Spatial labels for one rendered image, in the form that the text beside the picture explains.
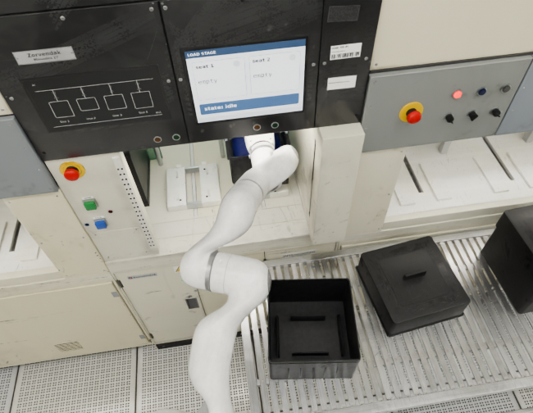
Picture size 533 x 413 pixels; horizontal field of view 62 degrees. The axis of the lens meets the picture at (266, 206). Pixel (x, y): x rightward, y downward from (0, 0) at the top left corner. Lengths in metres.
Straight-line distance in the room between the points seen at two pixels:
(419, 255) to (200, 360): 0.94
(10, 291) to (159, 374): 0.87
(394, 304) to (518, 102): 0.73
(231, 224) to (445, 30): 0.70
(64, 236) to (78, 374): 1.11
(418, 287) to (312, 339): 0.41
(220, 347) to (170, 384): 1.35
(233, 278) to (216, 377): 0.22
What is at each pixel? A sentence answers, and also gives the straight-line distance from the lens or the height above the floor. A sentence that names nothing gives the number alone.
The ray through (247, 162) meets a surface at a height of 1.09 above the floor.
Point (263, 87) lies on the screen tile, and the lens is 1.15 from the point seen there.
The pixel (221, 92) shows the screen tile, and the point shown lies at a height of 1.56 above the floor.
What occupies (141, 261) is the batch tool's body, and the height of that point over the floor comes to 0.85.
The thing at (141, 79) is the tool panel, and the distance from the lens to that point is 1.12.
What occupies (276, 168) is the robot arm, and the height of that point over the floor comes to 1.31.
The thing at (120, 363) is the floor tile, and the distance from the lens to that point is 2.50.
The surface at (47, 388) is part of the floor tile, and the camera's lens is 2.60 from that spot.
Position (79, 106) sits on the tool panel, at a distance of 1.19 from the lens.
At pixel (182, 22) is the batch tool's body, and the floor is 1.75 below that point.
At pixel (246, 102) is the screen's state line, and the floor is 1.52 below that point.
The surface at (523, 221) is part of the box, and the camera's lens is 1.73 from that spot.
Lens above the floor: 2.25
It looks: 52 degrees down
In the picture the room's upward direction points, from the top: 3 degrees counter-clockwise
